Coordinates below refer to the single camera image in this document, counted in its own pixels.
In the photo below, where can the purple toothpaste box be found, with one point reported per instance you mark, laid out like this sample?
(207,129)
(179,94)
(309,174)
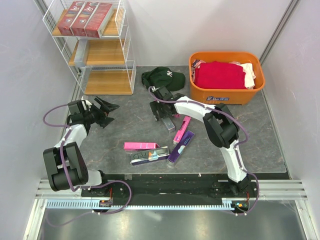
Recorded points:
(180,147)

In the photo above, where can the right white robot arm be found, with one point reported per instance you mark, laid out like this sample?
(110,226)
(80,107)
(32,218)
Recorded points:
(220,125)

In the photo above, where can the patterned cloth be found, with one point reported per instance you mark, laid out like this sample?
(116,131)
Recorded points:
(195,65)

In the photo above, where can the orange plastic basket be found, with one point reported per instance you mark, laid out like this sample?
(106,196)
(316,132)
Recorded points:
(226,96)

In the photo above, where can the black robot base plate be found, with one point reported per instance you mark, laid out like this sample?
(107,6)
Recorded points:
(212,185)

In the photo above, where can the red folded cloth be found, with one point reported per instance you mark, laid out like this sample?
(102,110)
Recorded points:
(220,75)

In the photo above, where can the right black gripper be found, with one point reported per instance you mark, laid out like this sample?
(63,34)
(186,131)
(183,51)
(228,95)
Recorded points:
(155,106)

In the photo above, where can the silver R&O toothpaste box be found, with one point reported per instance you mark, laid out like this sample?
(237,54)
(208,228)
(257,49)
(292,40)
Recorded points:
(149,156)

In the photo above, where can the white wire wooden shelf rack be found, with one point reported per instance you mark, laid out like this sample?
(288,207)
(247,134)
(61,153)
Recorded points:
(110,67)

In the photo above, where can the pink toothpaste box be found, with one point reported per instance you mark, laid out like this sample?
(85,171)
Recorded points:
(140,146)
(181,130)

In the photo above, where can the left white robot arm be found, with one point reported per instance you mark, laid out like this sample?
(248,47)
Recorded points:
(65,166)

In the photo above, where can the red white toothpaste box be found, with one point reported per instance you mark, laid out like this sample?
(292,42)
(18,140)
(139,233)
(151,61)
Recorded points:
(99,20)

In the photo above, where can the white pink cloth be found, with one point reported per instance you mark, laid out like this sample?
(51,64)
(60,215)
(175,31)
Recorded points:
(249,78)

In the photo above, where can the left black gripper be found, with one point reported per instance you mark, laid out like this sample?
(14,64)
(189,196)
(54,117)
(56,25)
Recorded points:
(107,107)

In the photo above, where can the grey cable duct rail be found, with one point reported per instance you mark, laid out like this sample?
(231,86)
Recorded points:
(95,204)

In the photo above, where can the dark green baseball cap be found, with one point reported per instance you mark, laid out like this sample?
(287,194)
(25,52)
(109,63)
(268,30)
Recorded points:
(163,77)

